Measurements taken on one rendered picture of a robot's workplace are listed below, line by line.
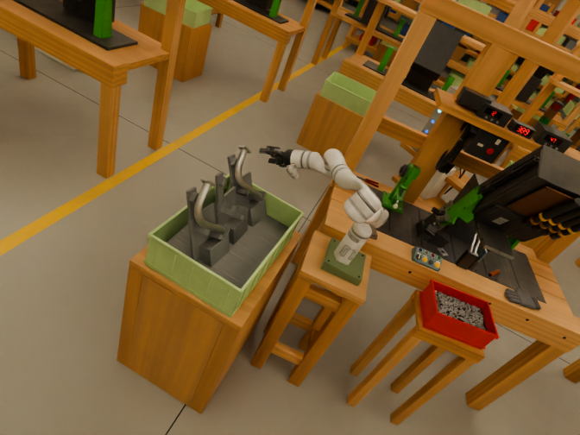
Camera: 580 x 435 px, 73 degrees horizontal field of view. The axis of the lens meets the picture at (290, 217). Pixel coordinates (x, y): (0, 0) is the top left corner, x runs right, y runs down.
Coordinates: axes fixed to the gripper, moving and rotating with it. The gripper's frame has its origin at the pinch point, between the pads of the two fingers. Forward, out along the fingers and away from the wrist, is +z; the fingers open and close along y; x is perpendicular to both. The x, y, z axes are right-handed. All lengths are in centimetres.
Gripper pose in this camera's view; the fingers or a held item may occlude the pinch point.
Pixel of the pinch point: (265, 155)
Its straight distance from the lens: 168.7
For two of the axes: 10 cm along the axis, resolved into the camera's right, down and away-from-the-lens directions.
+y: -3.9, -3.3, -8.6
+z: -8.8, -1.6, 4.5
